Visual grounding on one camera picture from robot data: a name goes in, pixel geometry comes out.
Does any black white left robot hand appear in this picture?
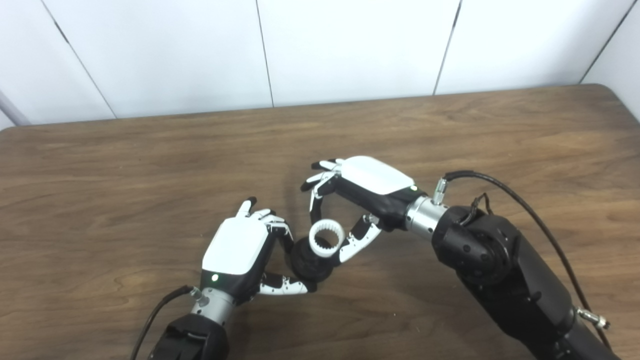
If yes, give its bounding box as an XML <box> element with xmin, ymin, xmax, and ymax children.
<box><xmin>200</xmin><ymin>197</ymin><xmax>317</xmax><ymax>306</ymax></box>

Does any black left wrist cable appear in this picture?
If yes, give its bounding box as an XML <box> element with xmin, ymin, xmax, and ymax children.
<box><xmin>130</xmin><ymin>285</ymin><xmax>206</xmax><ymax>360</ymax></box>

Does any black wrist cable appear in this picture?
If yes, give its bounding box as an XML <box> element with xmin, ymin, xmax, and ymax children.
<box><xmin>130</xmin><ymin>285</ymin><xmax>206</xmax><ymax>360</ymax></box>
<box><xmin>432</xmin><ymin>170</ymin><xmax>612</xmax><ymax>351</ymax></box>

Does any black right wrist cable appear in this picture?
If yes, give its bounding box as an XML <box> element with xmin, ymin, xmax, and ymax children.
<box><xmin>432</xmin><ymin>170</ymin><xmax>612</xmax><ymax>351</ymax></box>

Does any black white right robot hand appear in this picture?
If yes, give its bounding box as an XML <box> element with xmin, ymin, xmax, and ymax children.
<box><xmin>300</xmin><ymin>155</ymin><xmax>426</xmax><ymax>265</ymax></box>

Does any grey metal pole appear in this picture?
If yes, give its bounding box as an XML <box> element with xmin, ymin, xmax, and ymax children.
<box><xmin>0</xmin><ymin>90</ymin><xmax>31</xmax><ymax>126</ymax></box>

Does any white ring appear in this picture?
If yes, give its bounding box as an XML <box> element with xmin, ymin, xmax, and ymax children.
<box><xmin>308</xmin><ymin>219</ymin><xmax>346</xmax><ymax>258</ymax></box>

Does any round black part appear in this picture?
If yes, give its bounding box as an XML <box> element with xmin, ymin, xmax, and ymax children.
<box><xmin>290</xmin><ymin>237</ymin><xmax>335</xmax><ymax>282</ymax></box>

